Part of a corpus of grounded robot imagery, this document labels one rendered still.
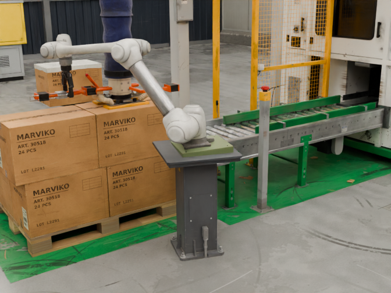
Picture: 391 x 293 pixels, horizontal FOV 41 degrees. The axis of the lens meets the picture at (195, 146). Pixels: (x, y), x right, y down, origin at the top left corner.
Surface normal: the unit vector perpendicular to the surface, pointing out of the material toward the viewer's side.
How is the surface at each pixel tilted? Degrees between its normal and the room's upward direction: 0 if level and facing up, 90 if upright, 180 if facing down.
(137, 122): 90
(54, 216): 90
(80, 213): 90
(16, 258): 0
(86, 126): 90
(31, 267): 0
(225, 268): 0
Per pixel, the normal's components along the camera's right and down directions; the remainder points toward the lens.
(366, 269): -0.01, -0.96
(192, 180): 0.27, 0.28
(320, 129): 0.56, 0.24
